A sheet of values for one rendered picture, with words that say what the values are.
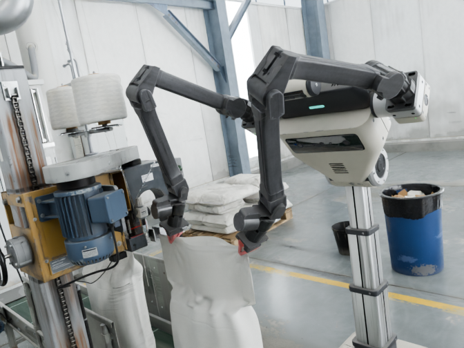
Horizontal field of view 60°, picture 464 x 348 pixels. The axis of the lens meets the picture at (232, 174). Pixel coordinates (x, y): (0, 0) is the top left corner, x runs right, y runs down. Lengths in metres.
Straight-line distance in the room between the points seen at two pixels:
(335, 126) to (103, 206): 0.80
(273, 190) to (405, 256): 2.43
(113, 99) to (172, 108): 5.51
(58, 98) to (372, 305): 1.48
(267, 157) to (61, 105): 0.87
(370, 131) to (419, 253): 2.16
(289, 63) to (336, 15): 9.29
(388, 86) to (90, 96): 0.91
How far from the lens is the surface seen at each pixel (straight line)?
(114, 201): 1.32
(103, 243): 1.37
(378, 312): 1.83
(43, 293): 1.61
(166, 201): 1.47
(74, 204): 1.35
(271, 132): 1.02
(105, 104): 1.39
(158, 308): 2.56
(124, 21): 6.71
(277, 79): 0.93
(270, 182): 1.12
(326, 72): 1.04
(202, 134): 7.26
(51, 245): 1.53
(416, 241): 3.41
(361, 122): 1.37
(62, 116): 1.63
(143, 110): 1.33
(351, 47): 9.98
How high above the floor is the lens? 1.50
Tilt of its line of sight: 9 degrees down
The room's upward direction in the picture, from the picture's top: 9 degrees counter-clockwise
